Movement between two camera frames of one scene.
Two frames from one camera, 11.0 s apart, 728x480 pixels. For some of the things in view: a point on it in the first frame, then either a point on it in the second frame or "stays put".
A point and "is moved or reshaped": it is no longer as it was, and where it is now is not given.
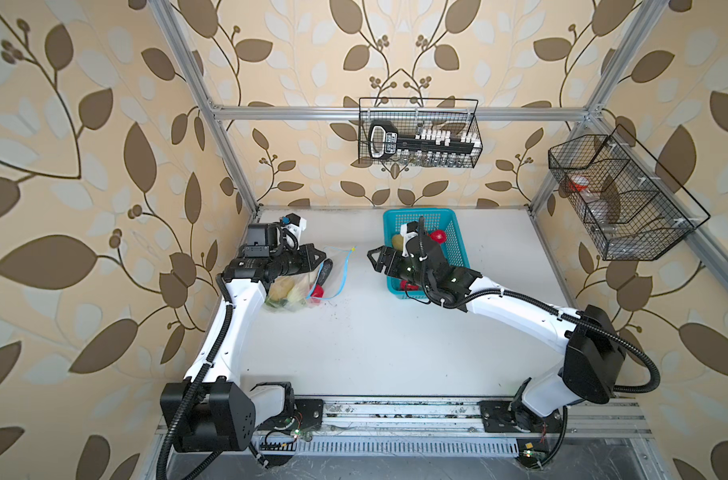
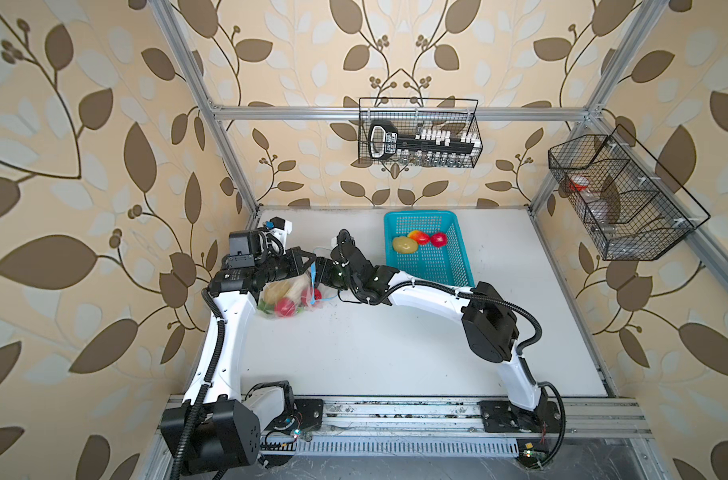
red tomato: [405, 286] is moved or reshaped
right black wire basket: [634, 206] stays put
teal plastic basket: [436, 219] stays put
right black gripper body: [402, 269] -> [330, 275]
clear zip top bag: [311, 288] stays put
